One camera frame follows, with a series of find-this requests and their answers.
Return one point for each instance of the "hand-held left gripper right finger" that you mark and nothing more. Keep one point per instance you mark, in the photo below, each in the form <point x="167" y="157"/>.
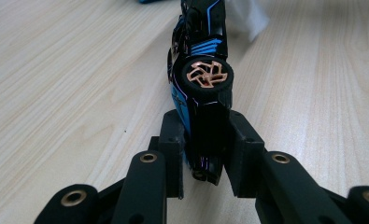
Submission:
<point x="246" y="155"/>

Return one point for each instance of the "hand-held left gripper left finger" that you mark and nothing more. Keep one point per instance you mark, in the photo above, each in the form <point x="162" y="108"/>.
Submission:
<point x="171" y="149"/>

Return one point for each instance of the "blue and black toy car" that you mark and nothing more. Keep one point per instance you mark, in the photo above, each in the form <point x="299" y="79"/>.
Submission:
<point x="204" y="93"/>

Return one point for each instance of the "white wet wipe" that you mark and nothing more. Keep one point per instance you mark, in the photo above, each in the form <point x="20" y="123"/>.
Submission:
<point x="246" y="17"/>

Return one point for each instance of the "blue wet wipes pack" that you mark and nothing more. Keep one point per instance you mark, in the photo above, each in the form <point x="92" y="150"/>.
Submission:
<point x="149" y="1"/>

